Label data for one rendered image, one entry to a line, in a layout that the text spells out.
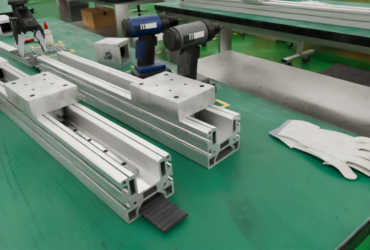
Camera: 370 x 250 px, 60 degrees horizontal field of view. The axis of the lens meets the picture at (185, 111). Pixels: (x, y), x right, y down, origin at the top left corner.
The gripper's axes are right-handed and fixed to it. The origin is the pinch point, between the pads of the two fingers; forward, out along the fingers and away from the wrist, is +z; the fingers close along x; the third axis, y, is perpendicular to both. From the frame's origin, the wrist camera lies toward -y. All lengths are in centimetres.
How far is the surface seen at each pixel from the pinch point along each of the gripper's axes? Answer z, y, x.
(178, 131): 1, -89, 5
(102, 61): 3.6, -23.0, -16.4
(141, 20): -15, -54, -15
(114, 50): -0.8, -28.7, -19.0
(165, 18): -14, -56, -22
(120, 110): 3, -67, 4
